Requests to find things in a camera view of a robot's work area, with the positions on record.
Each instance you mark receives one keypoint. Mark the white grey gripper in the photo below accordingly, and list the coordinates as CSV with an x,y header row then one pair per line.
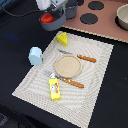
x,y
50,5

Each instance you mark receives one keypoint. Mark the small grey frying pan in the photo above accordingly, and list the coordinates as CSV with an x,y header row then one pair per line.
x,y
59,20

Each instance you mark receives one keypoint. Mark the yellow butter box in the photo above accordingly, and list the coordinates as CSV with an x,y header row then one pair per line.
x,y
54,89

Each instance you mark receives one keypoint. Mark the dark grey cooking pot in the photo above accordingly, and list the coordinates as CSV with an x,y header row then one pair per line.
x,y
71,9

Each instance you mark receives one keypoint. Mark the round wooden plate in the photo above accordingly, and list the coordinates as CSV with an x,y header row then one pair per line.
x,y
68,66

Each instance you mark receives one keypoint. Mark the wooden handled toy knife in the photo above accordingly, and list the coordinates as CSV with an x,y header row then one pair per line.
x,y
79,56

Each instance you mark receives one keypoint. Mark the wooden handled toy fork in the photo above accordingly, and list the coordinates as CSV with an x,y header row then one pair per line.
x,y
66,80

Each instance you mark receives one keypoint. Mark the cream bowl on stove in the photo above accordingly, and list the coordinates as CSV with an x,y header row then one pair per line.
x,y
122,14

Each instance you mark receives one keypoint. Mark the yellow cheese wedge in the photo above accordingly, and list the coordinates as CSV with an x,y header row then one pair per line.
x,y
62,38

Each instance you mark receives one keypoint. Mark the beige woven placemat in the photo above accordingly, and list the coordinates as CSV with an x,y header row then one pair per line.
x,y
76,105

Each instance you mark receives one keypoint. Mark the red toy tomato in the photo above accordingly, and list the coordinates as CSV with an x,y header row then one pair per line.
x,y
47,18

